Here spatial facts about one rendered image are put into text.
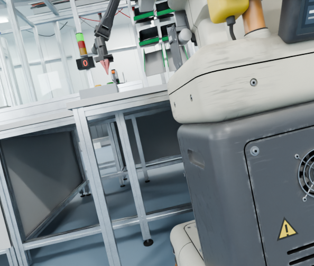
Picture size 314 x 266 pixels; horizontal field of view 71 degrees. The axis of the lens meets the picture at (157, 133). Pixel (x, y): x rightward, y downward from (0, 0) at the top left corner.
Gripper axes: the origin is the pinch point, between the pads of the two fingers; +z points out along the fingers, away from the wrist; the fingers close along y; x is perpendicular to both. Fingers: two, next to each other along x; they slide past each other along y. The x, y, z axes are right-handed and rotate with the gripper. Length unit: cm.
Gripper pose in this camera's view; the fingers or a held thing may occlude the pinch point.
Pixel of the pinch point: (107, 73)
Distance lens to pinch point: 132.2
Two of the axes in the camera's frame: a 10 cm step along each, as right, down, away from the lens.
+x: 0.7, 0.2, -10.0
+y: -9.7, 2.2, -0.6
